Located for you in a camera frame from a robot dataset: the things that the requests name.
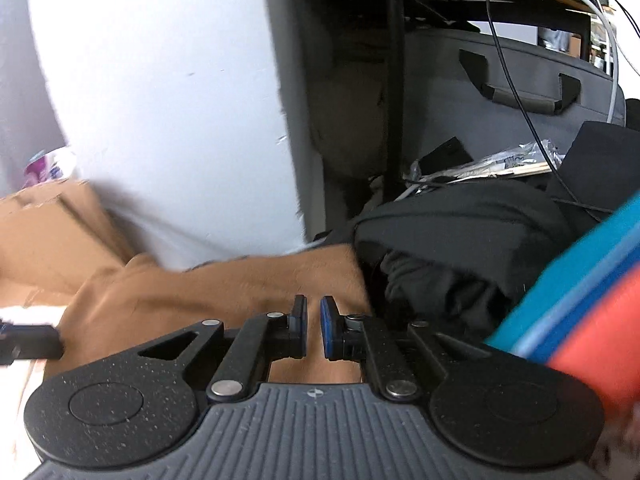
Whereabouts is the flattened cardboard sheet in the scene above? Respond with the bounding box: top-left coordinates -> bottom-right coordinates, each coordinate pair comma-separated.
0,180 -> 136,308

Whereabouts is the purple white package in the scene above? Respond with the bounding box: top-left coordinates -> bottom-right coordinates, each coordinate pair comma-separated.
24,150 -> 76,186

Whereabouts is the small black box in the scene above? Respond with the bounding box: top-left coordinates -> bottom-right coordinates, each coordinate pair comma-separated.
417,136 -> 473,171

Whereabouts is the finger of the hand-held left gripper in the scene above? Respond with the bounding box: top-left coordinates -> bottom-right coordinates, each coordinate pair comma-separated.
0,320 -> 65,366

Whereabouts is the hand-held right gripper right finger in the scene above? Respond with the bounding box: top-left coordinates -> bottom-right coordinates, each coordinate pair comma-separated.
320,295 -> 496,403

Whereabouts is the thick white cable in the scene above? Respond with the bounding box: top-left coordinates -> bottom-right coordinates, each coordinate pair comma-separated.
564,0 -> 622,126

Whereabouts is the teal printed cloth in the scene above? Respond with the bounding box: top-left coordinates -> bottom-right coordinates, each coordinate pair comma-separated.
482,195 -> 640,411

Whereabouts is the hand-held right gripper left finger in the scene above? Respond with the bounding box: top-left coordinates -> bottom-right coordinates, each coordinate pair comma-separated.
135,294 -> 309,403

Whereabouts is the grey suitcase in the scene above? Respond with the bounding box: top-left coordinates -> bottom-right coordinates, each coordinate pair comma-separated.
402,27 -> 628,181

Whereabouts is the brown t-shirt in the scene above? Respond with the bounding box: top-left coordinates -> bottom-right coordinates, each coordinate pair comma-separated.
45,242 -> 373,386

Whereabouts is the black garment pile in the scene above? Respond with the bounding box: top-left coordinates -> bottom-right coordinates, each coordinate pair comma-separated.
312,180 -> 576,346

